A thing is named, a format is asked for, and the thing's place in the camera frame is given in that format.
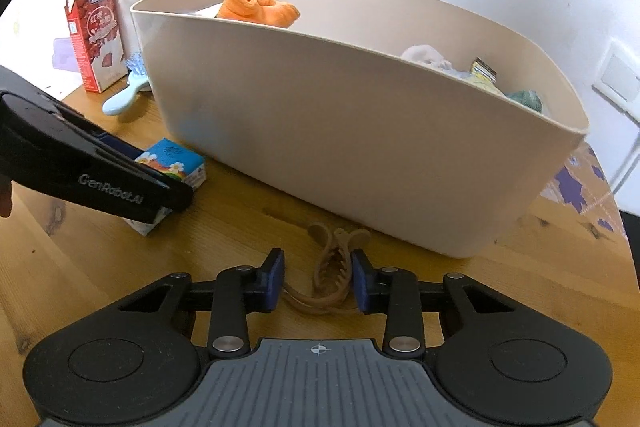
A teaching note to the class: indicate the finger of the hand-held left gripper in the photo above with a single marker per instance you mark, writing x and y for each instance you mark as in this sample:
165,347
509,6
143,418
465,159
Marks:
125,187
120,146

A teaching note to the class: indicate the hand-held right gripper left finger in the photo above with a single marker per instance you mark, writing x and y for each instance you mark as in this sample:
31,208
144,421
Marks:
274,279

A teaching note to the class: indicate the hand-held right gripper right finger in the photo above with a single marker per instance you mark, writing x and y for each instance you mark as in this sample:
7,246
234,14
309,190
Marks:
361,279

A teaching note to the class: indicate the brown hair claw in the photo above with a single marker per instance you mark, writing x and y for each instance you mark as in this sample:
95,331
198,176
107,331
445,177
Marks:
342,237

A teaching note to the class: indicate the small blue drink carton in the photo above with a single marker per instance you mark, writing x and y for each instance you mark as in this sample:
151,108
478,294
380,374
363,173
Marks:
180,162

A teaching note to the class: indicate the beige plastic storage bin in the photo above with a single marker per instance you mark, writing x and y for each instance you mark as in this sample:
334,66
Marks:
350,132

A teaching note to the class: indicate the orange sock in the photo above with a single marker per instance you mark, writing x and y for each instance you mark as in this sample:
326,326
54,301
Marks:
260,9

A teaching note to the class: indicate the fluffy cream cat plush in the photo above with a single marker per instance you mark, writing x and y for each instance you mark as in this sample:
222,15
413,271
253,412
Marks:
425,54

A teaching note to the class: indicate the green knit sock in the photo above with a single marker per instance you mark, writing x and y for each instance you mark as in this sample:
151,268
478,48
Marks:
525,99

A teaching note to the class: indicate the person's left hand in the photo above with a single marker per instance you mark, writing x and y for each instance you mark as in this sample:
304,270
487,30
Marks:
5,202

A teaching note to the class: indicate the light blue hairbrush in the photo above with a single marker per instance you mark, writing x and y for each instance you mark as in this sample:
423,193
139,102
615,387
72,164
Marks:
132,82

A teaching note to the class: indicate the wooden desk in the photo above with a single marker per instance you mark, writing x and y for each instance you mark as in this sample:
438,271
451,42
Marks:
250,217

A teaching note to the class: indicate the red milk carton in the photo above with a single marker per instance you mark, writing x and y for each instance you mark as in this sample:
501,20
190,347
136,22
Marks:
97,42

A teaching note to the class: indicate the brown mat with purple flowers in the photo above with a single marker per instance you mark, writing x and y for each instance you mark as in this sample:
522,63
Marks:
570,192

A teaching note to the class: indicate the yellow snack packet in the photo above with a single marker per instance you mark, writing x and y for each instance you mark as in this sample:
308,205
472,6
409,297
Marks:
482,74

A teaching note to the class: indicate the white wall socket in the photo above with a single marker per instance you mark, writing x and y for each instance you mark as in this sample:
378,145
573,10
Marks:
620,77

